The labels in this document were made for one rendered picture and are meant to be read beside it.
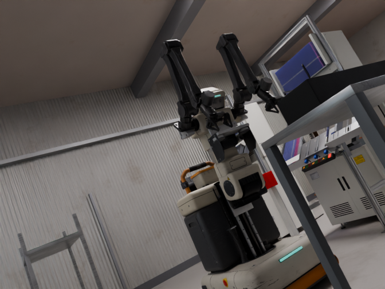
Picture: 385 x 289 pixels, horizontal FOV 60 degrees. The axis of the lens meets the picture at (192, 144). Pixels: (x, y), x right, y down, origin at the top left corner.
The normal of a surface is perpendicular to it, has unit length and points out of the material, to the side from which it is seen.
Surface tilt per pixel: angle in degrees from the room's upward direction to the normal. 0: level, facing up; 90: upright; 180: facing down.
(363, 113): 90
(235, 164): 98
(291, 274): 90
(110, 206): 90
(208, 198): 90
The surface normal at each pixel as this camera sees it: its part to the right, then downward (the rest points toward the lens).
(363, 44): -0.80, 0.24
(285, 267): 0.40, -0.38
